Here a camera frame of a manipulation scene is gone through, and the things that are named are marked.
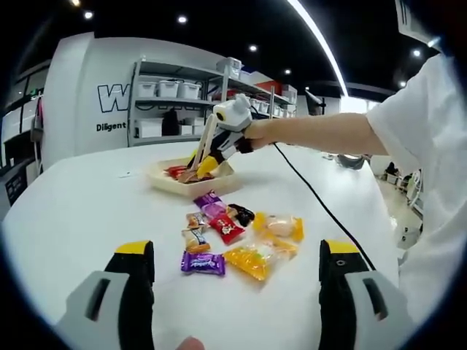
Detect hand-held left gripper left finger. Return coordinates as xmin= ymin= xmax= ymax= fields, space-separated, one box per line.
xmin=54 ymin=239 xmax=156 ymax=350

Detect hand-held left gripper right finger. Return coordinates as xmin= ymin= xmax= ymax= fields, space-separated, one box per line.
xmin=318 ymin=238 xmax=417 ymax=350

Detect brown purple food packet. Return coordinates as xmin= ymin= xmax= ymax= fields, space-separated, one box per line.
xmin=176 ymin=171 xmax=205 ymax=183

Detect white food tongs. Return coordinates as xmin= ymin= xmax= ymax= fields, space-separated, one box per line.
xmin=188 ymin=111 xmax=220 ymax=176

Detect beige hexagonal food container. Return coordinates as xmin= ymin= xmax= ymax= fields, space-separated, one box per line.
xmin=147 ymin=157 xmax=242 ymax=197

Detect purple white-print food packet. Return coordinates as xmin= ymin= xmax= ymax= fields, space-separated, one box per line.
xmin=193 ymin=190 xmax=223 ymax=209

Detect pink purple food packet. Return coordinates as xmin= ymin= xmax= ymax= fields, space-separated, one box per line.
xmin=201 ymin=203 xmax=230 ymax=220

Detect small orange food packet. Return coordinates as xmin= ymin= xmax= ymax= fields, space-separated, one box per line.
xmin=185 ymin=211 xmax=208 ymax=230
xmin=181 ymin=227 xmax=212 ymax=254

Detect black dried fruit food packet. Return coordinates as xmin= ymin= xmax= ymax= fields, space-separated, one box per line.
xmin=226 ymin=203 xmax=255 ymax=226

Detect red white-print food packet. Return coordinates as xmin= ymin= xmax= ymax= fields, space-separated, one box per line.
xmin=208 ymin=214 xmax=245 ymax=246

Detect yellow food packet pale bun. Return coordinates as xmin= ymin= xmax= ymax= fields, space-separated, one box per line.
xmin=253 ymin=211 xmax=305 ymax=242

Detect shiny purple candy packet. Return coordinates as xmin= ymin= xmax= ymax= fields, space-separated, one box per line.
xmin=181 ymin=250 xmax=226 ymax=278

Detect person's right hand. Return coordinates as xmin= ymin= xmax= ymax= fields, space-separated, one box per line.
xmin=244 ymin=118 xmax=278 ymax=150

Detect person's left hand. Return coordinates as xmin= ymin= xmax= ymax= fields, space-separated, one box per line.
xmin=177 ymin=335 xmax=204 ymax=350

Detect black bag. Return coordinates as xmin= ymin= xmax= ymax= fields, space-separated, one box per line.
xmin=161 ymin=108 xmax=180 ymax=136

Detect white lidded storage bin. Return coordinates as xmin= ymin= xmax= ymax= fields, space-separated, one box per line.
xmin=180 ymin=81 xmax=202 ymax=100
xmin=157 ymin=79 xmax=180 ymax=98
xmin=137 ymin=80 xmax=158 ymax=98

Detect large white carton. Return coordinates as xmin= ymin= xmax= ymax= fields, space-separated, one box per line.
xmin=134 ymin=118 xmax=163 ymax=139

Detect grey metal shelving rack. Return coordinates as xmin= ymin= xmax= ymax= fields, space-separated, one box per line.
xmin=127 ymin=58 xmax=298 ymax=149

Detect group of ceiling lights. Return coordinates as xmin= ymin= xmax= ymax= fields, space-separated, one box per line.
xmin=71 ymin=0 xmax=444 ymax=96

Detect dark grey object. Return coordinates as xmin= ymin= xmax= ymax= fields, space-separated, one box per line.
xmin=336 ymin=152 xmax=367 ymax=172

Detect grey counter with dark sign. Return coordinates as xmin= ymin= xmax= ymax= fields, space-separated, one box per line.
xmin=0 ymin=160 xmax=36 ymax=212

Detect hanging tote bag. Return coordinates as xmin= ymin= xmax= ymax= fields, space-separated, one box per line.
xmin=31 ymin=95 xmax=45 ymax=143

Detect person in white shirt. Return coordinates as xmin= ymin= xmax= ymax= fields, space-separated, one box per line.
xmin=366 ymin=54 xmax=467 ymax=329

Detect white ceiling air vent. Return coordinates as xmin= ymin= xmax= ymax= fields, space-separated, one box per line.
xmin=395 ymin=0 xmax=444 ymax=47

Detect black cable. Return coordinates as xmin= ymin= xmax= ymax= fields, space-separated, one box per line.
xmin=272 ymin=141 xmax=378 ymax=273

